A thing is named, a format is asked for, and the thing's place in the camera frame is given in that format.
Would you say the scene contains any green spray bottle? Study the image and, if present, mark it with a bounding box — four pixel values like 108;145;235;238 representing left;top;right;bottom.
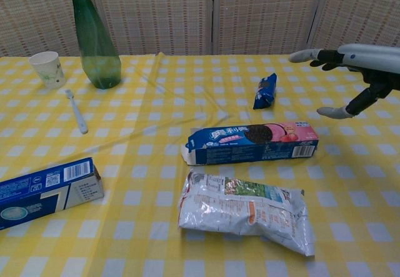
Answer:
56;0;123;89

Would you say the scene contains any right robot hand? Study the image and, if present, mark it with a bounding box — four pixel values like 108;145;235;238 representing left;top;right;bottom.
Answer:
287;43;400;119

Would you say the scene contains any white crinkled snack bag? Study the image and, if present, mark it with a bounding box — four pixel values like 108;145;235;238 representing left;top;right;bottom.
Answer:
177;171;316;258

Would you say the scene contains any blue pink cookie box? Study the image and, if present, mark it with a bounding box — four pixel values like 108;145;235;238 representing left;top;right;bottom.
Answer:
180;122;320;166

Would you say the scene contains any white toothbrush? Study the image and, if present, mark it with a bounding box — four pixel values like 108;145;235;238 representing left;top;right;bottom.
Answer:
64;89;89;134

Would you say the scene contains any dark blue toothpaste box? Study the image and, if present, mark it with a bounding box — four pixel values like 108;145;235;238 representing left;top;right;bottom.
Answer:
0;156;105;231

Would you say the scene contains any yellow white checkered tablecloth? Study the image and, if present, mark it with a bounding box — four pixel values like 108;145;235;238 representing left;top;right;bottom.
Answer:
0;53;400;277

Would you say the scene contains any woven folding screen panel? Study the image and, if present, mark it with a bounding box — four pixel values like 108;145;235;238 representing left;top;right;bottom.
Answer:
214;0;328;56
307;0;400;56
89;0;216;56
0;0;93;58

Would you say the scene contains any white paper cup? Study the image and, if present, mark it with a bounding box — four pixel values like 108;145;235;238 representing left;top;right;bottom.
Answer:
29;51;66;89

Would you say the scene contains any small blue cookie packet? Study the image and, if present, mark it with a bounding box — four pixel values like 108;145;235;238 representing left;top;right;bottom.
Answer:
252;73;278;110

